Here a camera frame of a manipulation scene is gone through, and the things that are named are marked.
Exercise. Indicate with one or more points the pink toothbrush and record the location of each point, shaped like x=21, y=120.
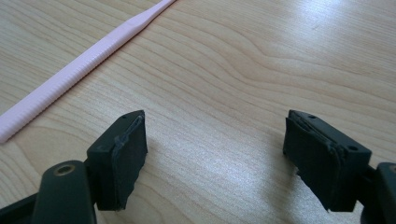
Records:
x=71, y=72

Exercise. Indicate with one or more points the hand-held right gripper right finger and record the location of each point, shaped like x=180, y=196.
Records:
x=323, y=161

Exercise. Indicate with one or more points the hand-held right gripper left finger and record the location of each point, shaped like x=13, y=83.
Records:
x=120, y=161

